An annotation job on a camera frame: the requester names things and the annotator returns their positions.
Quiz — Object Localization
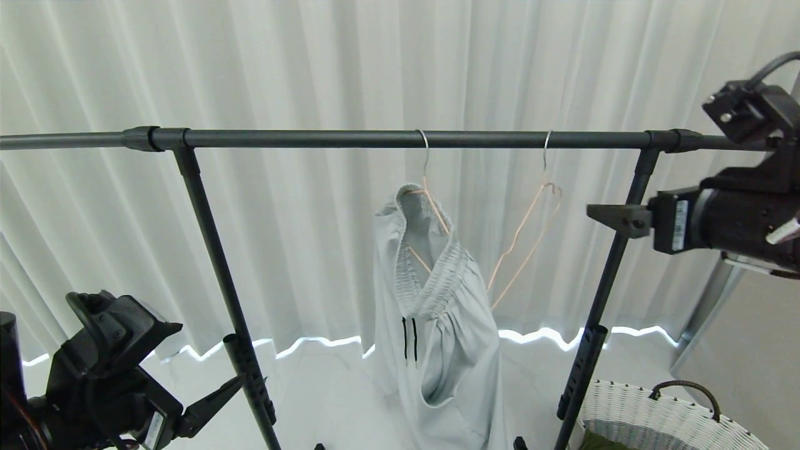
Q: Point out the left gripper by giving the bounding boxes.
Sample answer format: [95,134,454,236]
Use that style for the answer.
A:
[37,373,246,450]

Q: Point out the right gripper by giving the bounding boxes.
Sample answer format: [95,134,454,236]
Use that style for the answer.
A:
[586,175,800,271]

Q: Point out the pink clothes hanger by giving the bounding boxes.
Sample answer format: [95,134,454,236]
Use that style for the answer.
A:
[403,129,452,276]
[487,129,564,312]

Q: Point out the green garment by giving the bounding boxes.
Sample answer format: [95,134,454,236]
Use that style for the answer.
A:
[577,429,623,450]

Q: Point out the white laundry basket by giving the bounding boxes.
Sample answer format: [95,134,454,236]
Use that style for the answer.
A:
[571,379,770,450]

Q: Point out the black clothes rack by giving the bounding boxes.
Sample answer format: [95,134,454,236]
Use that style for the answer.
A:
[0,126,776,450]

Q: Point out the pale grey shorts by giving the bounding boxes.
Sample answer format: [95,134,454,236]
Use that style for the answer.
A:
[372,182,508,450]

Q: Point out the white curtain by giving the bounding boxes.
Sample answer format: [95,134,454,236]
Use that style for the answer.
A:
[0,0,800,367]

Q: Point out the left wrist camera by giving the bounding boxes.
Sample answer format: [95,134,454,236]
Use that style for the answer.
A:
[45,289,183,407]

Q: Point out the black cable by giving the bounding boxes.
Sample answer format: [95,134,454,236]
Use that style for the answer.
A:
[746,51,800,89]

